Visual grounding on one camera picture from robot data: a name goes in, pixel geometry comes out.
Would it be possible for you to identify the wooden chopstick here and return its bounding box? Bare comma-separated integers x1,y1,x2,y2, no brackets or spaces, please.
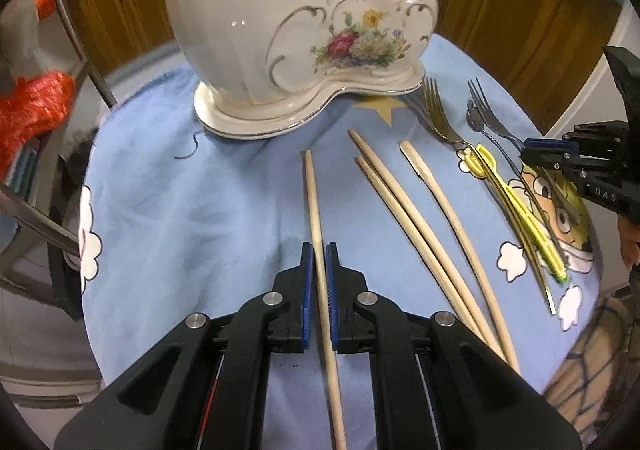
302,149,348,450
347,129,503,358
399,140,521,375
354,156,496,348

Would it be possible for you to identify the yellow tulip plastic utensil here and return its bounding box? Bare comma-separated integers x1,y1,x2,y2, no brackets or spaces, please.
459,144,570,285

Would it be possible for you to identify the white floral ceramic utensil holder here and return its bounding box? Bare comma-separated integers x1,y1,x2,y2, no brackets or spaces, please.
164,0,445,141

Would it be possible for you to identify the blue cartoon printed tablecloth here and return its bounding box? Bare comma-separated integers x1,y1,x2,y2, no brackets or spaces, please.
80,32,603,450

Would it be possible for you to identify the dark loose thread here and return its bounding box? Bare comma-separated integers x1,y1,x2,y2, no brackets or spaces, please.
174,130,206,161

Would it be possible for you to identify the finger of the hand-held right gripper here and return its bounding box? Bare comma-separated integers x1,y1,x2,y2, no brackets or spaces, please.
521,121,630,154
519,150,593,181

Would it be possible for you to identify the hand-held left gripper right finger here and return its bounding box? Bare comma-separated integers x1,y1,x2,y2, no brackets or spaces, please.
325,242,583,450

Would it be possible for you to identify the red crumpled plastic bag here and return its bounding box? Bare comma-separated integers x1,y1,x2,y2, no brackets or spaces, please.
0,70,77,171

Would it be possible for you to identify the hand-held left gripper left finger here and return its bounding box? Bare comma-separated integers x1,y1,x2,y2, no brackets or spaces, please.
52,241,316,450

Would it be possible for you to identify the silver fork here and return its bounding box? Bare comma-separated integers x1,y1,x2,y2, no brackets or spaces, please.
466,78,585,230

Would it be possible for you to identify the gold fork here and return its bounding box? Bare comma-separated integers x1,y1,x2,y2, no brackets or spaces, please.
421,76,558,316

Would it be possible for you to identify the person's right hand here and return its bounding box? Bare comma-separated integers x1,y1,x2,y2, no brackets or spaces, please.
618,219,640,272

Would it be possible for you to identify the metal shelf rack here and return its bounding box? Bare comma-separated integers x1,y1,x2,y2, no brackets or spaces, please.
0,0,120,406

